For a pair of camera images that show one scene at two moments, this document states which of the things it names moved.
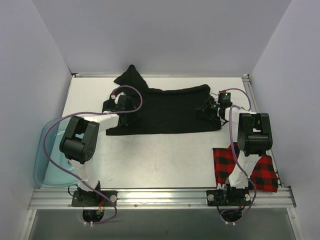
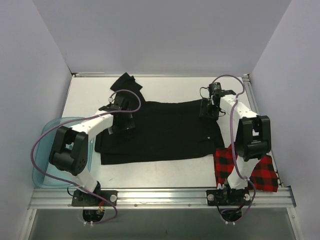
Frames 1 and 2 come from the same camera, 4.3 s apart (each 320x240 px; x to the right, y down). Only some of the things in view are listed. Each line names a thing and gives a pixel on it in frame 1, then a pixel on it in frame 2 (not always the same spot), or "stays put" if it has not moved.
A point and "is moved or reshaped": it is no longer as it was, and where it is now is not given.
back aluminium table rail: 162,75 stays put
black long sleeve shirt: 162,110 is moved or reshaped
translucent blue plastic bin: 46,174 stays put
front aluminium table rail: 161,199 stays put
